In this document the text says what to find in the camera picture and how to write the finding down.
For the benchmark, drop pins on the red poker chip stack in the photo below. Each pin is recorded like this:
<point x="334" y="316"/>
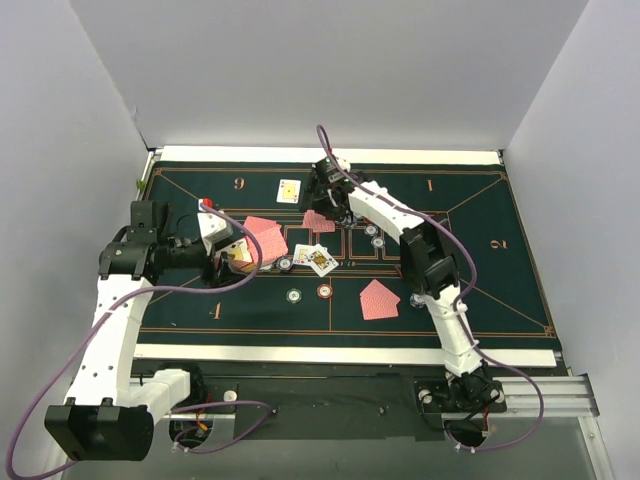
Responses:
<point x="324" y="291"/>

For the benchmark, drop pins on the blue chips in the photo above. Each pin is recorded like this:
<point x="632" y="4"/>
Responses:
<point x="416" y="301"/>

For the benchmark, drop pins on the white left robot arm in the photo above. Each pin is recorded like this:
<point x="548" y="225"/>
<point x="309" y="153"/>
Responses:
<point x="104" y="416"/>

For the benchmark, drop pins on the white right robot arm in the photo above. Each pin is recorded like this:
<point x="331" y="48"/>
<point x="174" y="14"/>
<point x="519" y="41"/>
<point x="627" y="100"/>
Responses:
<point x="427" y="262"/>

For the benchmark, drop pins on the green poker chip stack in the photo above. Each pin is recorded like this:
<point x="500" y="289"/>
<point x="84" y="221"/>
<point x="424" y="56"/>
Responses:
<point x="294" y="295"/>

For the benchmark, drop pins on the blue chip position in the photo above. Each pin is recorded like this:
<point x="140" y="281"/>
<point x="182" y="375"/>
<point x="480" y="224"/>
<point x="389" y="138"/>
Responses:
<point x="284" y="264"/>

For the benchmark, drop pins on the face-up ace card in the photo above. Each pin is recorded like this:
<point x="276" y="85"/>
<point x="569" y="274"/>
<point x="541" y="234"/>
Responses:
<point x="288" y="191"/>

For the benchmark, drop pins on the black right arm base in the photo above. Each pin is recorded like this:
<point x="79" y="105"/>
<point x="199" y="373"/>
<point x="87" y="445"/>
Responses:
<point x="439" y="396"/>

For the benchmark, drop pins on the red-backed playing card deck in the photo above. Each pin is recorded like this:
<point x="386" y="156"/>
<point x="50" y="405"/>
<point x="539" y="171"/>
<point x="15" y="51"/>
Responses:
<point x="272" y="244"/>

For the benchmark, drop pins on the face-up two of diamonds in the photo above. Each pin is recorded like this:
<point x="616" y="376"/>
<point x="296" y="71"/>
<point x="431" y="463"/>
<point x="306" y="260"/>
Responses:
<point x="302" y="254"/>

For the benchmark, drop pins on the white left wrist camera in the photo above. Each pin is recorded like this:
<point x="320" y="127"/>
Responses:
<point x="212" y="228"/>

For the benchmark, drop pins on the aluminium frame rail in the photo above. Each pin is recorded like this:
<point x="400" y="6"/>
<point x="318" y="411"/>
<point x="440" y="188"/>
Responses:
<point x="365" y="423"/>

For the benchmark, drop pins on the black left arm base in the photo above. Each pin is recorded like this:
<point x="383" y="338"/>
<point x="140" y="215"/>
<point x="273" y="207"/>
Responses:
<point x="183" y="386"/>

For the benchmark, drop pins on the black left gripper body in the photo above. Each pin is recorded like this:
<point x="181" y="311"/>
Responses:
<point x="220" y="267"/>

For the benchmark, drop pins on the blue chip mid table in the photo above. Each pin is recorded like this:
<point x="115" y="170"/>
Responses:
<point x="371" y="230"/>
<point x="378" y="242"/>

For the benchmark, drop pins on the red card dealer position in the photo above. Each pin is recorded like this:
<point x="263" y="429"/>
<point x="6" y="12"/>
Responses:
<point x="308" y="215"/>
<point x="325" y="226"/>

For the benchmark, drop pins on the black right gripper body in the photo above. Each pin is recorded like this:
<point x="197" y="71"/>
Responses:
<point x="325" y="198"/>

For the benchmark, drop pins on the green poker table mat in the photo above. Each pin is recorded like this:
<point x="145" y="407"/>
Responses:
<point x="506" y="306"/>

